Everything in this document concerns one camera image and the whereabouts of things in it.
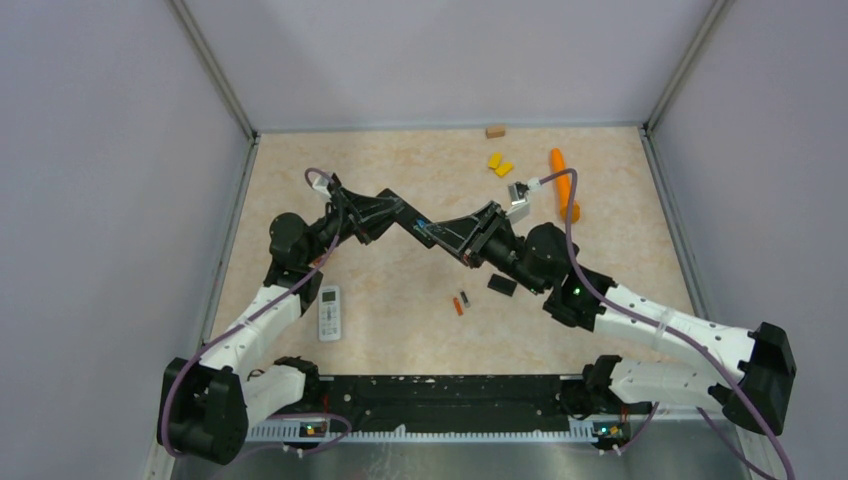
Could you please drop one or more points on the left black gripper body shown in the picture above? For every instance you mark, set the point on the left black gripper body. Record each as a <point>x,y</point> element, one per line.
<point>338,218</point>

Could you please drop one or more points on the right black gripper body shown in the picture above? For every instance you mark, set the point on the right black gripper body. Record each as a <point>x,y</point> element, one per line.
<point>492,242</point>

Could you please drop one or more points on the black battery cover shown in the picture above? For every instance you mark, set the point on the black battery cover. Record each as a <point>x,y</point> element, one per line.
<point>502,285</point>

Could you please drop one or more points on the black remote control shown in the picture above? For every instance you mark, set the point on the black remote control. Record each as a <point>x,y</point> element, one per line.
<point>414,223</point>

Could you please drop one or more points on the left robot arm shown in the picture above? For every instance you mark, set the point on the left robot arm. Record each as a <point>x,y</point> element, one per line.
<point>209,401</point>

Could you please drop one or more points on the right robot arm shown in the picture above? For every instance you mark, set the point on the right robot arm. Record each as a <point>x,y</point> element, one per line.
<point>747,375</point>

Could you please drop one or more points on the white remote control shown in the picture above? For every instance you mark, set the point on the white remote control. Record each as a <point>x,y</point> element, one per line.
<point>329,314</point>

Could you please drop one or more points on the grey black battery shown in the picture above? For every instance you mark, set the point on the grey black battery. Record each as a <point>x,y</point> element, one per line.
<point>465,299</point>

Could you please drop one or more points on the yellow block right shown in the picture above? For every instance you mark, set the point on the yellow block right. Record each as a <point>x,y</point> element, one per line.
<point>503,169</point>

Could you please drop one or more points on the yellow block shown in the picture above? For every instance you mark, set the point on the yellow block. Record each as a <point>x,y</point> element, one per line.
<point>495,161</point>
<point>503,169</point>

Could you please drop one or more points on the orange battery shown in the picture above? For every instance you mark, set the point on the orange battery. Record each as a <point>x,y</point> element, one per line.
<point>458,306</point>

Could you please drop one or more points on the yellow block left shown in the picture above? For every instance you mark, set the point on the yellow block left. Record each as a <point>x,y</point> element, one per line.
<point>495,161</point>

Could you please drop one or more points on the orange toy carrot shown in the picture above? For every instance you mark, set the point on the orange toy carrot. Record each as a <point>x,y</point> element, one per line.
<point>562,185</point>

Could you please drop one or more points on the tan wooden block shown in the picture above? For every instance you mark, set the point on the tan wooden block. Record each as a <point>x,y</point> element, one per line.
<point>495,131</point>

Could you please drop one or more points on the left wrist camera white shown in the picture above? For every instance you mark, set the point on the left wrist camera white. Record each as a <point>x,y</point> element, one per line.
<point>324,184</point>

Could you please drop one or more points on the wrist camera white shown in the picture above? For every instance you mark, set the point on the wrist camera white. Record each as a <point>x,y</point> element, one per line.
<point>520,194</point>
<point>324,184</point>

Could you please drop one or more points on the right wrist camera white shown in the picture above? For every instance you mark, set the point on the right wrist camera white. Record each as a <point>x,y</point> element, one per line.
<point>520,194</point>

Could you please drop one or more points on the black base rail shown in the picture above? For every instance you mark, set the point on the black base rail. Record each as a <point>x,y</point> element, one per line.
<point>451,404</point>

